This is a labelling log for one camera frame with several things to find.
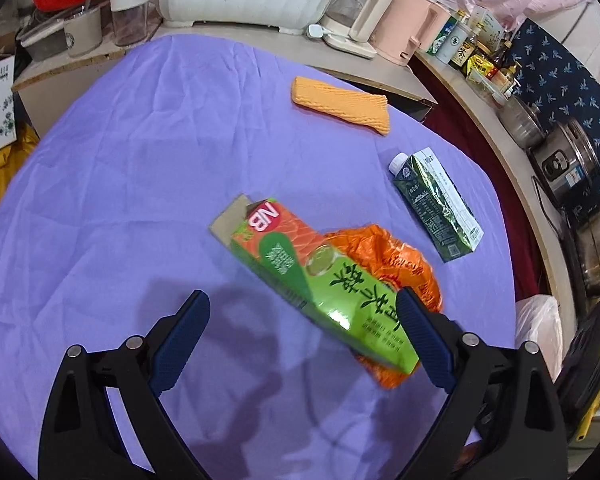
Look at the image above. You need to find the green cardboard tea box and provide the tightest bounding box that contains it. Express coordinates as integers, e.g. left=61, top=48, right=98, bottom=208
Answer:
left=210, top=195, right=418, bottom=374

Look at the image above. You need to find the orange snack wrapper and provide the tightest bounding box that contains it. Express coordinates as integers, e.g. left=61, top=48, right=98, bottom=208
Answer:
left=312, top=224, right=443, bottom=390

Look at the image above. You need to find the green white milk carton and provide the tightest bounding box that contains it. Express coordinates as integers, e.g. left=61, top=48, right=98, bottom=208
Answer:
left=388, top=148, right=483, bottom=262

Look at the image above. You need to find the orange foam net sleeve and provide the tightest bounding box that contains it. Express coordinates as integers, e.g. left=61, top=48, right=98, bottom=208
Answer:
left=290, top=76, right=390, bottom=136

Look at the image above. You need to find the white lined trash bin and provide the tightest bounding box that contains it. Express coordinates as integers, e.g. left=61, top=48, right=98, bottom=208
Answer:
left=515, top=295, right=564, bottom=380

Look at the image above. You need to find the steel rice cooker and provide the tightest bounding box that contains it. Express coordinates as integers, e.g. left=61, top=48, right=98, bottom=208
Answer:
left=530, top=117, right=600, bottom=208

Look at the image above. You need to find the small steel pot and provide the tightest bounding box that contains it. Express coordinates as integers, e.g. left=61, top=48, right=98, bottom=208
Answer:
left=496, top=96, right=545, bottom=151

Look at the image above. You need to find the purple tablecloth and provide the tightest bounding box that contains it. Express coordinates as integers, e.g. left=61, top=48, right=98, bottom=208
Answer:
left=0, top=35, right=515, bottom=479

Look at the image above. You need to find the dark soy sauce bottle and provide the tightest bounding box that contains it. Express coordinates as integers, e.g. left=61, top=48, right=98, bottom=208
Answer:
left=450, top=28, right=480, bottom=70

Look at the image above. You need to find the white cylindrical bottle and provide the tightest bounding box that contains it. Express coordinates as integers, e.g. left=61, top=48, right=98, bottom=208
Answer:
left=436, top=23, right=471, bottom=64

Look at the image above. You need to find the green tin can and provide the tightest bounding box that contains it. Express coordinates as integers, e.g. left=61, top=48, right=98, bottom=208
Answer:
left=427, top=16, right=457, bottom=55

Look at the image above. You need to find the pink electric kettle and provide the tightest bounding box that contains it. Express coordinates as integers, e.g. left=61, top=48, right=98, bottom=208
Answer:
left=370, top=0, right=451, bottom=66

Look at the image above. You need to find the steel mug with utensils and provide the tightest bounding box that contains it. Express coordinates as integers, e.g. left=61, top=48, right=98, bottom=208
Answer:
left=64, top=8, right=102, bottom=58

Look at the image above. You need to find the white glass electric kettle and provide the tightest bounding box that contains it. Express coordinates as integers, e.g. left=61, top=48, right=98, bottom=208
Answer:
left=320, top=0, right=392, bottom=60

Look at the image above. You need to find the white power plug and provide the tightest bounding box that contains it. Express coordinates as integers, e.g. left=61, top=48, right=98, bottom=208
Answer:
left=304, top=24, right=324, bottom=40

